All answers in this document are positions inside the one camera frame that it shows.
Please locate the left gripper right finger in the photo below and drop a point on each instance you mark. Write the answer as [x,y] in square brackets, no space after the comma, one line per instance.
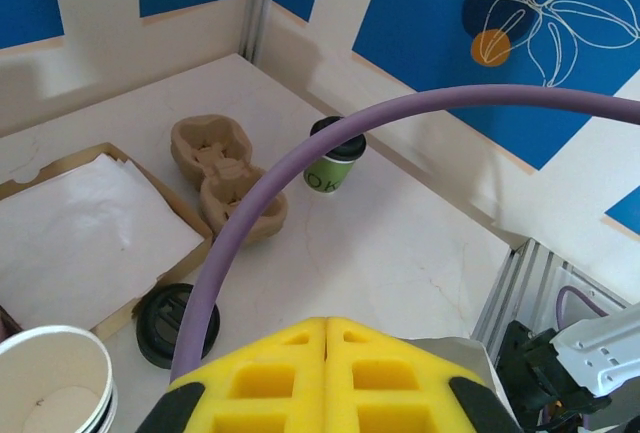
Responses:
[385,383]

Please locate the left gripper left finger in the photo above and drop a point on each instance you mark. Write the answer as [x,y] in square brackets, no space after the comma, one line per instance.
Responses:
[260,383]

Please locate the brown pulp cup carrier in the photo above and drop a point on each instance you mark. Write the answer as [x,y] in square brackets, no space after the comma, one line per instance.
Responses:
[215,163]

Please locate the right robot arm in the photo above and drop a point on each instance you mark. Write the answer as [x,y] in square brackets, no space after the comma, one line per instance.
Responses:
[600,353]

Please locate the white paper cup green band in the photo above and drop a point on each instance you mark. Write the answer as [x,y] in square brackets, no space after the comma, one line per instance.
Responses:
[50,393]
[113,410]

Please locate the shallow cardboard box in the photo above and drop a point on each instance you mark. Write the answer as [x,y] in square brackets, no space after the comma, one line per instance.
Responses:
[195,248]

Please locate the white paper napkin stack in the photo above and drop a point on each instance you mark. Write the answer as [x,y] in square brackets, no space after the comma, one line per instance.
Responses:
[90,238]

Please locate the aluminium side rail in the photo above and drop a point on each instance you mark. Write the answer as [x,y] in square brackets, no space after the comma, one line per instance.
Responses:
[520,293]

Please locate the aluminium frame post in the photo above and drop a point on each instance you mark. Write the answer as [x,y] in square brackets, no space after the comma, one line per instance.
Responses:
[257,3]

